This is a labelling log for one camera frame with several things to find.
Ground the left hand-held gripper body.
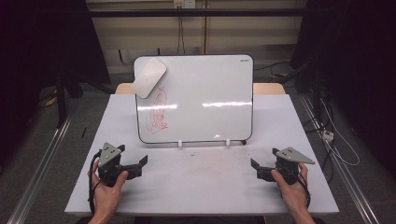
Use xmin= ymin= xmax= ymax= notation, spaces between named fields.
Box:
xmin=97 ymin=142 xmax=144 ymax=188

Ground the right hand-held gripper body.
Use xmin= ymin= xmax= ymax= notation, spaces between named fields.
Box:
xmin=256 ymin=147 xmax=316 ymax=186

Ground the white whiteboard eraser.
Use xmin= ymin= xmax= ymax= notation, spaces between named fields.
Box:
xmin=131 ymin=57 xmax=167 ymax=100

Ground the white whiteboard with black frame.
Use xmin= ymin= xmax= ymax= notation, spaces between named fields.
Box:
xmin=133 ymin=54 xmax=255 ymax=146

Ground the person's right hand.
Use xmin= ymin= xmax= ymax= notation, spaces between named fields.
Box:
xmin=271 ymin=163 xmax=309 ymax=216

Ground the person's left hand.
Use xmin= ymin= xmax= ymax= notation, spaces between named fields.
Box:
xmin=90 ymin=170 xmax=130 ymax=216

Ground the white power strip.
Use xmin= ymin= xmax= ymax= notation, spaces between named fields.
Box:
xmin=321 ymin=129 xmax=335 ymax=143

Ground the wooden table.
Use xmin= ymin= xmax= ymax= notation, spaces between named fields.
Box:
xmin=115 ymin=82 xmax=286 ymax=95

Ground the black metal stand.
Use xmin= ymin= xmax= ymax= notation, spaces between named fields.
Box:
xmin=54 ymin=69 xmax=82 ymax=129

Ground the black curtain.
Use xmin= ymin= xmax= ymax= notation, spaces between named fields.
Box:
xmin=0 ymin=0 xmax=112 ymax=162
xmin=290 ymin=0 xmax=396 ymax=176

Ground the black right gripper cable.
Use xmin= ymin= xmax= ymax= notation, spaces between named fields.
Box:
xmin=290 ymin=173 xmax=312 ymax=210

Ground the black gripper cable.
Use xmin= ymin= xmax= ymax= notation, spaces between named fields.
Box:
xmin=290 ymin=173 xmax=312 ymax=210
xmin=87 ymin=149 xmax=104 ymax=216

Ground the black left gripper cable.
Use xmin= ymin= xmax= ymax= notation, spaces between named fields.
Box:
xmin=87 ymin=149 xmax=104 ymax=216

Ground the aluminium floor rail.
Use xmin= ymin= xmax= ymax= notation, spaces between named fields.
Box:
xmin=6 ymin=104 xmax=79 ymax=224
xmin=299 ymin=93 xmax=381 ymax=224

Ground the white floor cable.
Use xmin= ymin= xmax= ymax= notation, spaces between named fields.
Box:
xmin=319 ymin=98 xmax=361 ymax=167

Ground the black floor cable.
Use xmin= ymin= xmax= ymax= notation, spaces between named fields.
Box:
xmin=253 ymin=61 xmax=292 ymax=79

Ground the black hanging cable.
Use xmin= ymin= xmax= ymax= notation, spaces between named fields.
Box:
xmin=177 ymin=7 xmax=187 ymax=56

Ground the white wall socket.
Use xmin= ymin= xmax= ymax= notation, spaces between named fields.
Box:
xmin=173 ymin=0 xmax=197 ymax=9

